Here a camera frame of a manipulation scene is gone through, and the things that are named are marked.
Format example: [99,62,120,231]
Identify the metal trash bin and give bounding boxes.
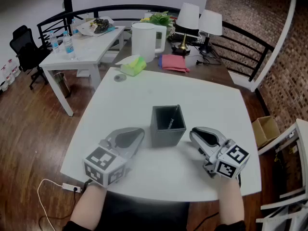
[53,72,72,99]

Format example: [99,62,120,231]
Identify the black office chair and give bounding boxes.
[9,25,51,91]

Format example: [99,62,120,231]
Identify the white wooden rack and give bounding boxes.
[255,118,308,231]

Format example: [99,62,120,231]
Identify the green tissue pack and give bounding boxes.
[115,54,147,77]

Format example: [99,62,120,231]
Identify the black keyboard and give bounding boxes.
[167,34,205,46]

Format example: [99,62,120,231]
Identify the black metal railing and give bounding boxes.
[36,4,275,83]

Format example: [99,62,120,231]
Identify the black plastic bag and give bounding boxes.
[90,18,115,35]

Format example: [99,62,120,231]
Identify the brass base table lamp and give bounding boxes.
[173,2,201,55]

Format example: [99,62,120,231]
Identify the dark grey square pen holder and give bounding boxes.
[150,105,187,148]

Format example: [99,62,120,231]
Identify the white side table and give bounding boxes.
[38,26,127,117]

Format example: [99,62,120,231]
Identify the black cables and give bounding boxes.
[191,42,222,66]

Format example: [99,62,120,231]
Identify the clear plastic water bottle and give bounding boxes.
[71,18,80,38]
[62,31,77,61]
[49,30,61,54]

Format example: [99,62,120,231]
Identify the white electric kettle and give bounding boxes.
[131,23,167,64]

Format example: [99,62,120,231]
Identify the red cloth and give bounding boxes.
[161,54,191,73]

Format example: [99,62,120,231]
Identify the black base table lamp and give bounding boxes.
[198,9,223,54]

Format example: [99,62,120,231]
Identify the large clear water jug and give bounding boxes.
[7,58,22,78]
[0,64,15,86]

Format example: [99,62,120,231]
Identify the cardboard box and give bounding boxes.
[251,115,281,149]

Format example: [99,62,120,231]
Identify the person's black clothing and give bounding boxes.
[63,191,246,231]

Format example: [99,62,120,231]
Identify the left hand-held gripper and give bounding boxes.
[83,127,146,189]

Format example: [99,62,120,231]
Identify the green potted plant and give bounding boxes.
[140,11,178,37]

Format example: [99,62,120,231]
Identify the person's right forearm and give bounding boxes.
[217,176,244,226]

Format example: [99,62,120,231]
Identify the white power strip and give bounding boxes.
[62,182,83,193]

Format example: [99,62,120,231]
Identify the brown wooden desk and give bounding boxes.
[100,32,239,89]

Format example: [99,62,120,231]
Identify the black pen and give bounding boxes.
[167,104,180,130]

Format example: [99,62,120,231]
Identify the white power cable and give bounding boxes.
[37,178,64,231]

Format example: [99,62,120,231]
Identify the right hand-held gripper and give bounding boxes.
[189,127,251,181]

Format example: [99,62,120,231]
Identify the person's left forearm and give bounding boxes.
[69,183,108,231]

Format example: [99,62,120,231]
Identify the white curved post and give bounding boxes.
[249,0,298,93]

